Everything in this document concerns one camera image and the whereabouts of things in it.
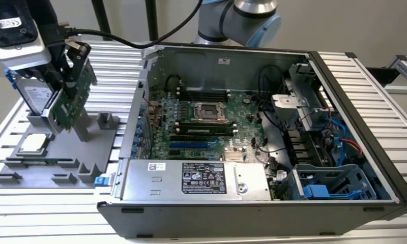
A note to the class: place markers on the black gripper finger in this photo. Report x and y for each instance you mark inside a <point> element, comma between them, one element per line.
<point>78,63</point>
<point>48,78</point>

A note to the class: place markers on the green graphics card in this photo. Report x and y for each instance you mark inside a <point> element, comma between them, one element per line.
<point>71,109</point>

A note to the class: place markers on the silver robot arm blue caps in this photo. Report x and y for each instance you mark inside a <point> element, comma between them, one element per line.
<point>221,23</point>

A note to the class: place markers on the hard disk in blue carrier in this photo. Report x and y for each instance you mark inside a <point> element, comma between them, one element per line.
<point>34,94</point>

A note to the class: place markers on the black metal pole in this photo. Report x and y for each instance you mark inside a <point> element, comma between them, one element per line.
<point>102,15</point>
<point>153,20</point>

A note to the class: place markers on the silver CPU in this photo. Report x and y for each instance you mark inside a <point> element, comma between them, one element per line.
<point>35,143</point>

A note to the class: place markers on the grey parts rack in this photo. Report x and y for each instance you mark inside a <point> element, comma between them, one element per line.
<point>89,152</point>

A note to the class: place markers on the green RAM stick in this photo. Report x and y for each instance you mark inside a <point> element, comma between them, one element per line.
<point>203,130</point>
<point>38,160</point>

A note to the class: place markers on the black RAM slots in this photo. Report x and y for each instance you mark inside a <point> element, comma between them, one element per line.
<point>205,95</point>

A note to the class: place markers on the CPU socket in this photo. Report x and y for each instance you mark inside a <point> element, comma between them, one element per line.
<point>207,111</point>

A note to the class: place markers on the blue plastic case latch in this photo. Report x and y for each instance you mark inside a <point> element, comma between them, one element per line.
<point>101,181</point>

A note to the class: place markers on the blue expansion slot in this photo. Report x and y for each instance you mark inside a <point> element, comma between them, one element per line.
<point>189,146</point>

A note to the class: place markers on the green motherboard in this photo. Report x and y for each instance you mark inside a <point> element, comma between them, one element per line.
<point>241,122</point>

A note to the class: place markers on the silver power supply unit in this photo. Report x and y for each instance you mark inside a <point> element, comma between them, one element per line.
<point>157,188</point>

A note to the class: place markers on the silver finned heat sink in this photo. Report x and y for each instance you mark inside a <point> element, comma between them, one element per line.
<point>235,156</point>

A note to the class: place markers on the silver metal drive cage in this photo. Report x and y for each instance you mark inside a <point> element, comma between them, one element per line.
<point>298,101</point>

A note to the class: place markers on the black open PC case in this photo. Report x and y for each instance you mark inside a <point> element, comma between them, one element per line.
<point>223,218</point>

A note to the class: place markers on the black table corner cap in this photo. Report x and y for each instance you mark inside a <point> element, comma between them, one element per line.
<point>350,55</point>

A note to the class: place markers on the blue disk bay latch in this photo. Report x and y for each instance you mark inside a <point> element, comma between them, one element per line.
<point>317,191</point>

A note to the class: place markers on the grey disk bay cage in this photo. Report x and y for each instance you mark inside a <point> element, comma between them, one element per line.
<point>353,172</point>

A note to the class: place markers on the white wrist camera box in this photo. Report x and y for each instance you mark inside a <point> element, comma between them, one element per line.
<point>23,54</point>

